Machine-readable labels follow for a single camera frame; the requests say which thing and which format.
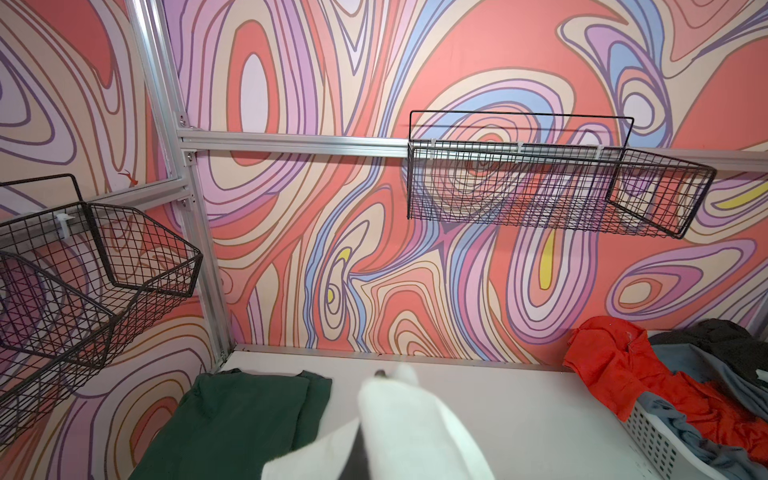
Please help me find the white printed t-shirt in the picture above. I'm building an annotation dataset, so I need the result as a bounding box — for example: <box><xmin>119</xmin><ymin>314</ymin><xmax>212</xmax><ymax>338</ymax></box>
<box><xmin>261</xmin><ymin>364</ymin><xmax>495</xmax><ymax>479</ymax></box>

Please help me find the folded green t-shirt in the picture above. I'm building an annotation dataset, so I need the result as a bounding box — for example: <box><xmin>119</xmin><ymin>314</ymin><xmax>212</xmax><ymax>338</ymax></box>
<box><xmin>131</xmin><ymin>369</ymin><xmax>332</xmax><ymax>479</ymax></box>

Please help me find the red t-shirt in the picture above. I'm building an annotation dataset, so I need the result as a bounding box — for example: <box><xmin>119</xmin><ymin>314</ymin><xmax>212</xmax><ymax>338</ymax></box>
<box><xmin>562</xmin><ymin>316</ymin><xmax>768</xmax><ymax>469</ymax></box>

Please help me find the grey t-shirt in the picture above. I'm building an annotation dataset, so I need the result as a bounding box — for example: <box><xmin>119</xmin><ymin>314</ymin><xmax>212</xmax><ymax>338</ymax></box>
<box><xmin>639</xmin><ymin>344</ymin><xmax>767</xmax><ymax>479</ymax></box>

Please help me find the black t-shirt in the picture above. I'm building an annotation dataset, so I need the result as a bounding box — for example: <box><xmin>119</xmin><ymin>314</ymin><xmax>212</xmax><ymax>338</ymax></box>
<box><xmin>650</xmin><ymin>319</ymin><xmax>767</xmax><ymax>387</ymax></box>

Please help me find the white plastic laundry basket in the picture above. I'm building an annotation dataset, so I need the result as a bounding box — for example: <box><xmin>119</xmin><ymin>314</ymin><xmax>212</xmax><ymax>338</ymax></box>
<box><xmin>622</xmin><ymin>402</ymin><xmax>727</xmax><ymax>480</ymax></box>

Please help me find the back black wire basket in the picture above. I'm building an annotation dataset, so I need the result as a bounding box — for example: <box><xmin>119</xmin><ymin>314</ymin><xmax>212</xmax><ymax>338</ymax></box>
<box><xmin>406</xmin><ymin>109</ymin><xmax>717</xmax><ymax>239</ymax></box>

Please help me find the black wire basket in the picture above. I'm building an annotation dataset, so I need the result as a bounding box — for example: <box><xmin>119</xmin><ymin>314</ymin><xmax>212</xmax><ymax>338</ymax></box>
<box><xmin>406</xmin><ymin>109</ymin><xmax>717</xmax><ymax>239</ymax></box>
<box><xmin>1</xmin><ymin>196</ymin><xmax>203</xmax><ymax>446</ymax></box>

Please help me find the left black wire basket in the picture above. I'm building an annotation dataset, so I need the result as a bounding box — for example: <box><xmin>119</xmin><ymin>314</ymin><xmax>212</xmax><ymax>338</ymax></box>
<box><xmin>1</xmin><ymin>196</ymin><xmax>203</xmax><ymax>446</ymax></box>

